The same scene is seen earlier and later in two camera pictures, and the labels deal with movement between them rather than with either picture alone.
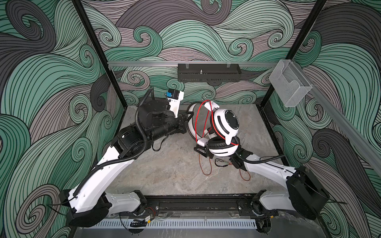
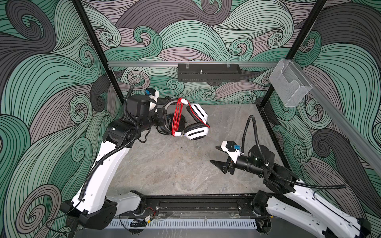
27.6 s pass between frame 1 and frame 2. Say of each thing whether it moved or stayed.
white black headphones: moved
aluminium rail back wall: stayed
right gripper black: moved
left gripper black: moved
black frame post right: stayed
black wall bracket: stayed
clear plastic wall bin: stayed
